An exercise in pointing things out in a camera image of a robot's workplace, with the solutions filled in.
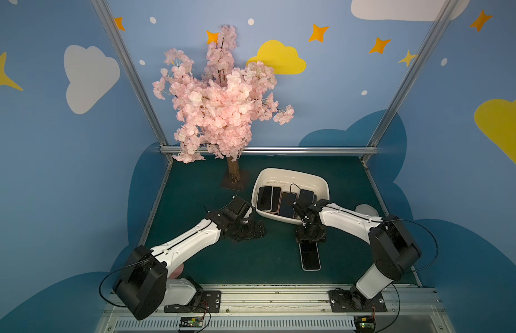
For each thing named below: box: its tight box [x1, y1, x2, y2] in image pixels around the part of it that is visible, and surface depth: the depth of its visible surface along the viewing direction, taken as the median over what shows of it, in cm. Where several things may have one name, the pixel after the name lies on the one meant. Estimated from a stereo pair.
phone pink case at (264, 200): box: [256, 185, 274, 212], surface depth 106 cm
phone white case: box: [298, 241, 322, 272], surface depth 84 cm
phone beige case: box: [299, 188, 315, 204], surface depth 106 cm
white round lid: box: [355, 203, 379, 217], surface depth 101 cm
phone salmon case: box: [270, 186, 283, 215], surface depth 100 cm
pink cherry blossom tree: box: [152, 24, 295, 184], surface depth 69 cm
